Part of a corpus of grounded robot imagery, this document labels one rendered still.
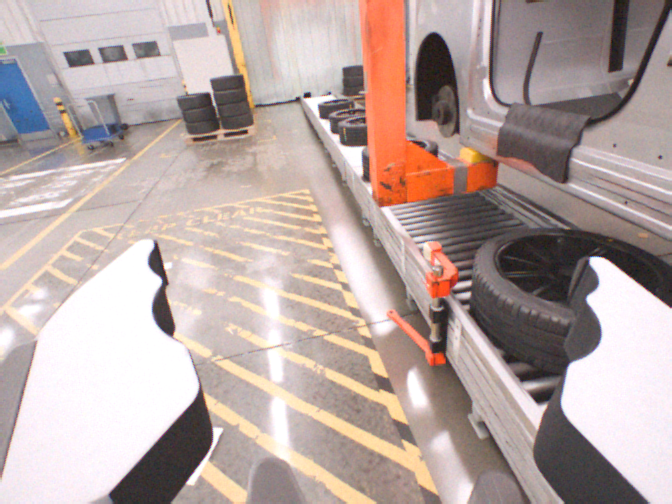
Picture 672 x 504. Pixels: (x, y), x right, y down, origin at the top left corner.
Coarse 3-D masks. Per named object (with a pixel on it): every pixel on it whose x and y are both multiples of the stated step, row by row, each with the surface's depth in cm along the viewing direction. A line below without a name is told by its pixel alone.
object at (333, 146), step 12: (324, 96) 905; (336, 96) 838; (312, 108) 737; (312, 120) 654; (324, 120) 594; (324, 132) 478; (408, 132) 392; (324, 144) 508; (336, 144) 383; (336, 156) 394; (348, 156) 386; (360, 156) 379
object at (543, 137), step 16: (512, 112) 149; (528, 112) 140; (544, 112) 132; (560, 112) 126; (512, 128) 148; (528, 128) 140; (544, 128) 131; (560, 128) 124; (576, 128) 117; (512, 144) 148; (528, 144) 138; (544, 144) 130; (560, 144) 123; (576, 144) 118; (528, 160) 140; (544, 160) 131; (560, 160) 123; (560, 176) 125
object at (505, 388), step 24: (384, 216) 215; (408, 240) 182; (408, 264) 180; (456, 312) 131; (456, 336) 131; (480, 336) 119; (456, 360) 136; (480, 360) 117; (504, 384) 102; (504, 408) 105; (528, 408) 95; (528, 432) 95
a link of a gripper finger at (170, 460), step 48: (144, 240) 10; (96, 288) 8; (144, 288) 8; (48, 336) 7; (96, 336) 7; (144, 336) 7; (48, 384) 6; (96, 384) 6; (144, 384) 6; (192, 384) 6; (48, 432) 5; (96, 432) 5; (144, 432) 5; (192, 432) 6; (48, 480) 5; (96, 480) 5; (144, 480) 5
